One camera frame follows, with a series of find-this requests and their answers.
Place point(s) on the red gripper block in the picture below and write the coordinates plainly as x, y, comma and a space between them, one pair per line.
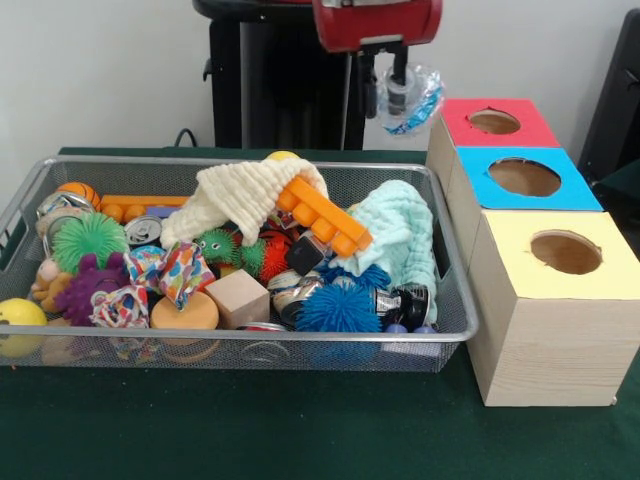
375, 20

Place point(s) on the squashed bottle with blue band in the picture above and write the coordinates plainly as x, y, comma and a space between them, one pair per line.
422, 100

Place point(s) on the light blue waffle cloth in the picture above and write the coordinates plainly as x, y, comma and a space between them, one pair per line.
400, 230

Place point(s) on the cream waffle cloth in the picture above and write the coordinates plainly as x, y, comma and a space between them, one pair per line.
240, 200

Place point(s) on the polka dot fabric bow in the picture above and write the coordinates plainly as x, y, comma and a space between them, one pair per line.
175, 272

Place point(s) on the wooden box with three holes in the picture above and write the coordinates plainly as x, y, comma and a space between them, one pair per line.
550, 350

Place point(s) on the orange grid tray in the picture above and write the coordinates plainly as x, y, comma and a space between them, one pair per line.
325, 217

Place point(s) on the crushed black drink can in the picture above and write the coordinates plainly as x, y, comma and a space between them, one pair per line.
405, 305

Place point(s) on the black upright panel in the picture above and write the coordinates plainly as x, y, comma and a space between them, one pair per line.
615, 100

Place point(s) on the blue spiky rubber ball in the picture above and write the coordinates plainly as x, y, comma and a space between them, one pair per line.
337, 307

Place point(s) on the dark green table cloth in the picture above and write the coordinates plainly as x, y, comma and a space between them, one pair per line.
300, 430
625, 185

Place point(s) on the plain wooden cube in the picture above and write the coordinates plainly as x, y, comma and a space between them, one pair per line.
237, 300

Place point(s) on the orange foam disc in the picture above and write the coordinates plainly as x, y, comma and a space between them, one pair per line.
192, 317

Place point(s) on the green googly-eyed spiky toy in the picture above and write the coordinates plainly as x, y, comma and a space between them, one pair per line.
90, 240

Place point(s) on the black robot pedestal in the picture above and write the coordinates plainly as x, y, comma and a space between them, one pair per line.
280, 100

